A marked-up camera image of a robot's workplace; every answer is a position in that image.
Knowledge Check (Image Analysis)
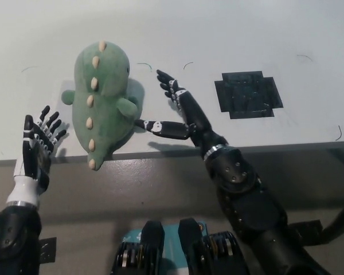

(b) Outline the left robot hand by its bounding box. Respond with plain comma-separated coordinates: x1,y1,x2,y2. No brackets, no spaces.
6,105,68,207

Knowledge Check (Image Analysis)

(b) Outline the black table leg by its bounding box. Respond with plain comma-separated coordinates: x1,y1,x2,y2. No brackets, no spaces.
322,197,344,245

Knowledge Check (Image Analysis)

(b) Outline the black floor tape patch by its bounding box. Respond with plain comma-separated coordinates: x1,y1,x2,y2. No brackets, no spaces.
288,219,324,247
39,236,58,264

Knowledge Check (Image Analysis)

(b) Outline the black and teal robot torso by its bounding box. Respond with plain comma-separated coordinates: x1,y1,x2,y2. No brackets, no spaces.
111,217,251,275

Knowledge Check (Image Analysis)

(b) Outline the black tape patch on table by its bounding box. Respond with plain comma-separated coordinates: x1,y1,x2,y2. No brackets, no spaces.
214,70,284,119

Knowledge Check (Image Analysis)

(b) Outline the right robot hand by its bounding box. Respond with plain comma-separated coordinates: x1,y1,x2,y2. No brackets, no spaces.
134,69,229,159

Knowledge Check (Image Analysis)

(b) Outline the green plush dinosaur toy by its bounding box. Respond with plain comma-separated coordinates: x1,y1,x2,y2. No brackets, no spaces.
60,40,139,172

